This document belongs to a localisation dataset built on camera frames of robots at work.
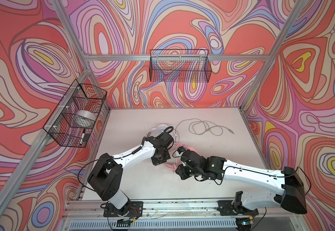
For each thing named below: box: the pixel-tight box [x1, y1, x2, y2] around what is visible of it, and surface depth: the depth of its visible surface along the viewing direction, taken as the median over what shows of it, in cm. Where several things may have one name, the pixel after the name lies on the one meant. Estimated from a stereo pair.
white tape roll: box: [72, 109, 97, 129], surface depth 74 cm
